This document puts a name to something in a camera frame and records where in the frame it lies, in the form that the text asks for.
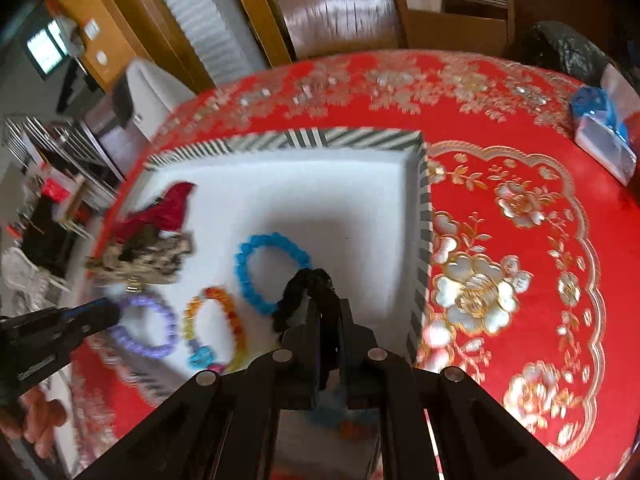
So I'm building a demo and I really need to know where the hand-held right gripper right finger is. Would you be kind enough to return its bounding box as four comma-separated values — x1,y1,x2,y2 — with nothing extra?
327,297,582,480

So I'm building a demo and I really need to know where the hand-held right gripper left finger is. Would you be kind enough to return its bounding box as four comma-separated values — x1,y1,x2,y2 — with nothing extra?
75,296,323,480

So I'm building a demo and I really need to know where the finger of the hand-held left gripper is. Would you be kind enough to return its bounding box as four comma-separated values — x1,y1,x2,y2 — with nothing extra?
52,297,124,350

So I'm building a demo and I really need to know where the leopard print scrunchie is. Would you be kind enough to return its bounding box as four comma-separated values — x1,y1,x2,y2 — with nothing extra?
84,237,194,289

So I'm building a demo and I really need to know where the black scrunchie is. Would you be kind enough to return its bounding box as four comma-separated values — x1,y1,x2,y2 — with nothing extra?
272,267,337,392

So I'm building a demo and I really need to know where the purple bead bracelet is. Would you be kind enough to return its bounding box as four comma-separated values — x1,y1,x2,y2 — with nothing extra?
107,294,180,359

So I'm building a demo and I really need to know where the orange bead flower bracelet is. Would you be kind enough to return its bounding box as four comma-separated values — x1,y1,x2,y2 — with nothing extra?
182,287,249,374

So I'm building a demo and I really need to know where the blue bead bracelet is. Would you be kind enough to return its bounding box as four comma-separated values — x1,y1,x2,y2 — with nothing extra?
234,232,314,317

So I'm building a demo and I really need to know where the red scrunchie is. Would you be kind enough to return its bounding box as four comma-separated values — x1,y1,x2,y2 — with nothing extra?
112,181,197,242

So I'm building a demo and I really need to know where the black white striped box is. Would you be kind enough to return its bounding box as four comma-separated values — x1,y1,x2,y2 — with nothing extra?
100,128,432,402

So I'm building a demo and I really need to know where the person's left hand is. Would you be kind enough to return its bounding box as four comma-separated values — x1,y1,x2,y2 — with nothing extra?
0,386,69,462

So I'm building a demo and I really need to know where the white ornate chair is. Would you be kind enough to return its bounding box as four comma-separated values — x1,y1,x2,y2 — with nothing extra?
0,249,72,312

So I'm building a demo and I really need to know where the black cabinet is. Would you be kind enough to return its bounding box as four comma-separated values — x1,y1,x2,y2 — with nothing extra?
19,199,97,282

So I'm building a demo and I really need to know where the metal stair railing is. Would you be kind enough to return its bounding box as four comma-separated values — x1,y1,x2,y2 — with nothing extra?
2,114,127,212

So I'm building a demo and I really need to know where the window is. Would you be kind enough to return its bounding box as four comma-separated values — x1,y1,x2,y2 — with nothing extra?
24,18,69,74

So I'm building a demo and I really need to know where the white louvre door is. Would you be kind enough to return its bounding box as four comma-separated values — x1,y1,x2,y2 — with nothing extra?
142,0,257,89

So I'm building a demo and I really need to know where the blue tissue pack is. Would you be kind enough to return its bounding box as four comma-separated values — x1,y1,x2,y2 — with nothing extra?
571,67,639,187

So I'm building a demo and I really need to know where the brown leather chair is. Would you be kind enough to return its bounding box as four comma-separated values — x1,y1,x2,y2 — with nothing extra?
274,0,409,61

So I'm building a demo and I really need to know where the wooden slat chair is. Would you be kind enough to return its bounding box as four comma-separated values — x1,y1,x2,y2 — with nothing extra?
383,0,516,59

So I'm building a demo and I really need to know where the black plastic bag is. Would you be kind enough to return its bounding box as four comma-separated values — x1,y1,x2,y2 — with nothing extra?
519,20,614,89

